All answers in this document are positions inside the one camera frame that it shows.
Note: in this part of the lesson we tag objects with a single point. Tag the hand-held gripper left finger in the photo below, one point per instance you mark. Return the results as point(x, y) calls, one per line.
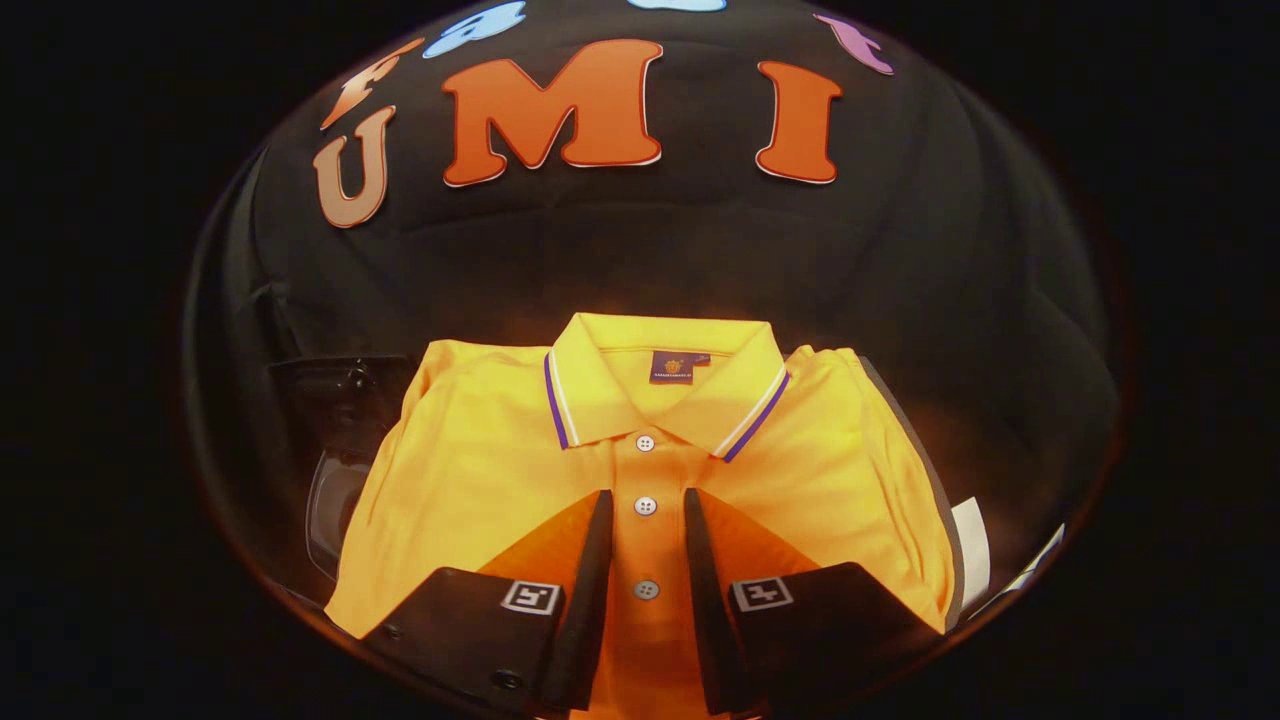
point(590, 600)

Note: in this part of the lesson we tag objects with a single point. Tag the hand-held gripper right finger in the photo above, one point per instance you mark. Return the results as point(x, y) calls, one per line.
point(712, 600)

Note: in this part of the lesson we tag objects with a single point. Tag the yellow polo shirt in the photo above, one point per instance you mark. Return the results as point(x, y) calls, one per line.
point(480, 480)

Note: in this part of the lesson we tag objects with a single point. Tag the dark glass washing machine lid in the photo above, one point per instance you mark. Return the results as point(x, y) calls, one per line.
point(340, 400)

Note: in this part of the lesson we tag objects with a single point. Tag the white frame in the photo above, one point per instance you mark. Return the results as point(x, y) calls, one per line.
point(1040, 554)

